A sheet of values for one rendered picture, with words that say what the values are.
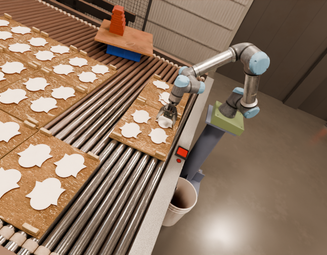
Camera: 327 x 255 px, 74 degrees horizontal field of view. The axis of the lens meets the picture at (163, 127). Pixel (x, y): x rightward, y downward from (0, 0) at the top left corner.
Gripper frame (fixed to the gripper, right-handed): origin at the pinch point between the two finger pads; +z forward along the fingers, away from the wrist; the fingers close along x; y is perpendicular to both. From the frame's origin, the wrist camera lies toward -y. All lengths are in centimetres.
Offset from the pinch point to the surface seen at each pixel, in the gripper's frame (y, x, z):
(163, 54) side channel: -100, -30, 1
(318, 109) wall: -355, 288, 82
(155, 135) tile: 16.8, -1.8, -0.4
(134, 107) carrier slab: -1.0, -22.9, 0.7
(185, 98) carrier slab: -39.3, 7.1, 1.3
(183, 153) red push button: 19.2, 18.2, 1.3
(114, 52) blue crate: -59, -66, 0
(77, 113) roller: 23, -50, 2
